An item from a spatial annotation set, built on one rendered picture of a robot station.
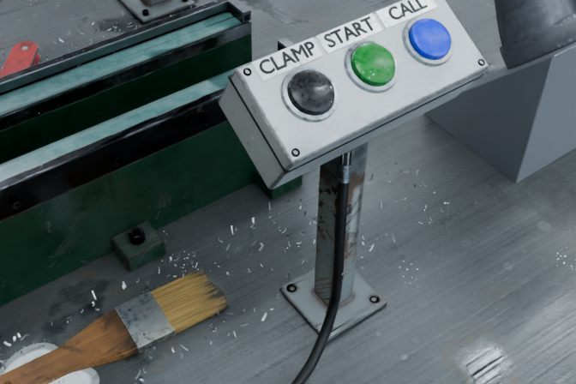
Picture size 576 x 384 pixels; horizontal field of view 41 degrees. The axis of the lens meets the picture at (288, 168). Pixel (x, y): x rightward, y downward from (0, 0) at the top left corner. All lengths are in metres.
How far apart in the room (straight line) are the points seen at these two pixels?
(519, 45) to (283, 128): 0.41
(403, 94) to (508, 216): 0.32
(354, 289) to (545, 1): 0.34
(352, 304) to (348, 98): 0.26
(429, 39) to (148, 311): 0.34
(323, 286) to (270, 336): 0.06
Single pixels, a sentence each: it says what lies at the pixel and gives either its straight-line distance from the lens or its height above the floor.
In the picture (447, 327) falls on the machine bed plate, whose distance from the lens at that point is 0.70.
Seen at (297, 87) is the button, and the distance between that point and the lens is 0.47.
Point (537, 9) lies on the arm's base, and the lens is 0.82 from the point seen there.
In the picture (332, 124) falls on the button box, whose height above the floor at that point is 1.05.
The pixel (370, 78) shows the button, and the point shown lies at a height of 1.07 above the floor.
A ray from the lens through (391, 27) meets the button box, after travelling 0.53.
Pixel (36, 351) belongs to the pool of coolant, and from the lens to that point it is 0.70.
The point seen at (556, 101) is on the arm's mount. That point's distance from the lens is 0.79.
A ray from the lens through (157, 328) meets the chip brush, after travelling 0.68.
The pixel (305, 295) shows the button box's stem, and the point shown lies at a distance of 0.70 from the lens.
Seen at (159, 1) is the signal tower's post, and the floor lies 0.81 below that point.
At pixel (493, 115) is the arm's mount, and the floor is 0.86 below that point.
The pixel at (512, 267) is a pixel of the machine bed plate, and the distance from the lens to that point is 0.75.
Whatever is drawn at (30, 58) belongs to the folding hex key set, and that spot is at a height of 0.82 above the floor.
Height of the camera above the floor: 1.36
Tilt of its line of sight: 43 degrees down
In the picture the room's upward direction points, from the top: 1 degrees clockwise
